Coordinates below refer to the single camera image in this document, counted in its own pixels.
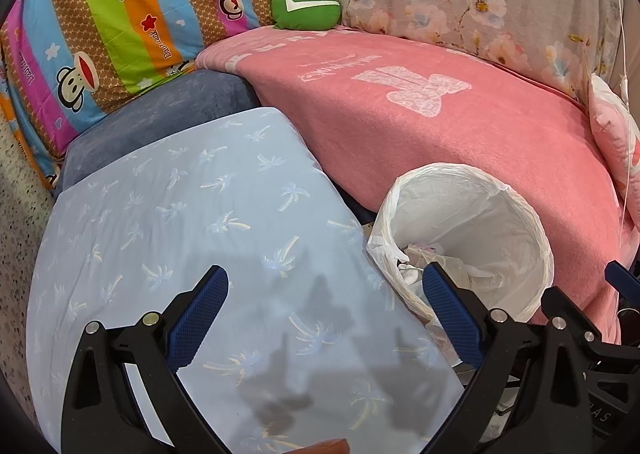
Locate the trash bin with white liner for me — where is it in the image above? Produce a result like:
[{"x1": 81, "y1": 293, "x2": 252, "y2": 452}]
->
[{"x1": 367, "y1": 162, "x2": 554, "y2": 365}]

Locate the person's left hand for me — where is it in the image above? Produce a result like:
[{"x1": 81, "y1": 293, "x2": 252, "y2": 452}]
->
[{"x1": 288, "y1": 439, "x2": 350, "y2": 454}]

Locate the pink floral small pillow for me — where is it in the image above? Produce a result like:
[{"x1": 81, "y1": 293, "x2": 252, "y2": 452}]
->
[{"x1": 588, "y1": 74, "x2": 640, "y2": 226}]

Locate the pink blanket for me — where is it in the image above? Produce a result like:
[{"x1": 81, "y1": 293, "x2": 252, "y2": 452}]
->
[{"x1": 195, "y1": 26, "x2": 639, "y2": 342}]

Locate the blue-grey velvet pillow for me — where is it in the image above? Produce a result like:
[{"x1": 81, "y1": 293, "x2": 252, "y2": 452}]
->
[{"x1": 53, "y1": 70, "x2": 260, "y2": 196}]

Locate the colourful monkey print pillow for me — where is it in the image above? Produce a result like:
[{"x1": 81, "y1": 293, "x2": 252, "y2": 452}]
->
[{"x1": 1, "y1": 0, "x2": 272, "y2": 188}]

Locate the green checkmark plush cushion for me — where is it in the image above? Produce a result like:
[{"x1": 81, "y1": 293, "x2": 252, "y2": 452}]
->
[{"x1": 271, "y1": 0, "x2": 342, "y2": 32}]

